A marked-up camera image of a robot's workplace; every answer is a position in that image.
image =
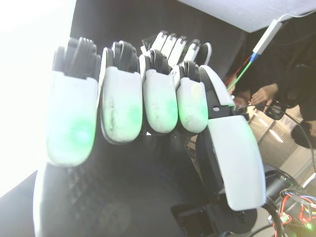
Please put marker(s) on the person in dark clothes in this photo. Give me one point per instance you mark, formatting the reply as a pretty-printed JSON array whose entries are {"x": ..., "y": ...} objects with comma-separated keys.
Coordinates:
[{"x": 291, "y": 61}]

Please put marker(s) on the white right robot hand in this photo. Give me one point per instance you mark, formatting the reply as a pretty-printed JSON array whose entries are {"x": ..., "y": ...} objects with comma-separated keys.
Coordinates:
[{"x": 123, "y": 111}]

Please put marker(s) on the grey ribbed panel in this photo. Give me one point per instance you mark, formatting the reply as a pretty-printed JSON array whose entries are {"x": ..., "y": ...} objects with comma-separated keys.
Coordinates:
[{"x": 276, "y": 138}]

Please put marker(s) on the white USB adapter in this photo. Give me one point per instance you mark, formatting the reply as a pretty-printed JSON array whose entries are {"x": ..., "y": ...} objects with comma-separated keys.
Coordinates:
[{"x": 267, "y": 37}]

